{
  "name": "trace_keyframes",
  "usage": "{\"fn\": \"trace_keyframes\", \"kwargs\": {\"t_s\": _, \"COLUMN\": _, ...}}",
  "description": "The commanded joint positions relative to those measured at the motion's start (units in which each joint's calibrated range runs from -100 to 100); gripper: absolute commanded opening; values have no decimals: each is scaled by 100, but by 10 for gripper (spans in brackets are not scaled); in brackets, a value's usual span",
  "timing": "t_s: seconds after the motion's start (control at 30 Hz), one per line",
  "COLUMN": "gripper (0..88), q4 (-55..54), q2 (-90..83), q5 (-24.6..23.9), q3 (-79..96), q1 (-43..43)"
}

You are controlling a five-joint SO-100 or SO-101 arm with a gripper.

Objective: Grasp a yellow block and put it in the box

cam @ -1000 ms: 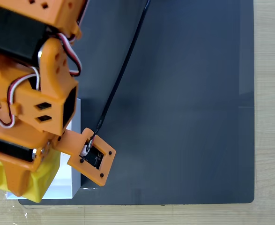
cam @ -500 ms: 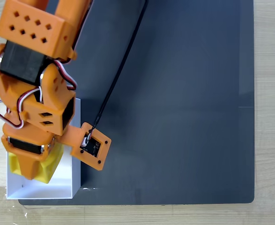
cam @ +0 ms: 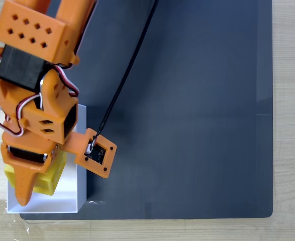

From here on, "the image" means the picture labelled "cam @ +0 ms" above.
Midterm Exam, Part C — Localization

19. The yellow block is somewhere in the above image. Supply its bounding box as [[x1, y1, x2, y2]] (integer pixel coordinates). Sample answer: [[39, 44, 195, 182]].
[[3, 150, 68, 197]]

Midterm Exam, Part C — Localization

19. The white open box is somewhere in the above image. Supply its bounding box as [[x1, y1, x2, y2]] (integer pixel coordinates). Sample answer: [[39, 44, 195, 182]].
[[7, 103, 88, 214]]

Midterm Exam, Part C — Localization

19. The dark grey textured mat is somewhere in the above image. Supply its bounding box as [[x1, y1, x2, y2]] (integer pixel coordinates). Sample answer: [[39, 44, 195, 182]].
[[19, 0, 274, 221]]

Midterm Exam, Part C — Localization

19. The white red servo wire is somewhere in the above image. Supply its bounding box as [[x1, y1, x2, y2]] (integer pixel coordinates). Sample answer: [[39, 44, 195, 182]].
[[52, 64, 80, 98], [0, 93, 42, 138]]

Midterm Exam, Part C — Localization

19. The orange camera mount with board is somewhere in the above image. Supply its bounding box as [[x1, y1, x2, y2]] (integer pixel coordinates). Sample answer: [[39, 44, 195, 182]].
[[63, 128, 118, 179]]

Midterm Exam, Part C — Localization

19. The black camera cable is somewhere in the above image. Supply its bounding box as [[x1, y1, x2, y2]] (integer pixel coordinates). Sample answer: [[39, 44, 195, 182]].
[[91, 0, 158, 149]]

